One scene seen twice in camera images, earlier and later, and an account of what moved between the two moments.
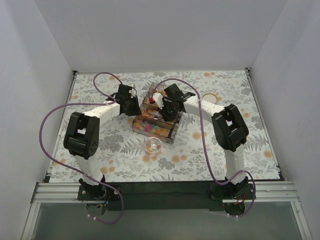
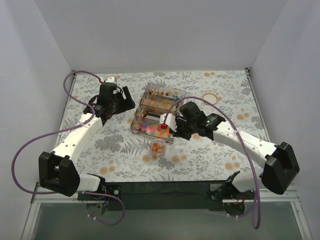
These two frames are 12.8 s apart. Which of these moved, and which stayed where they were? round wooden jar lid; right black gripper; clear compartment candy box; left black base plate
Moved: right black gripper
Stayed: clear compartment candy box; round wooden jar lid; left black base plate
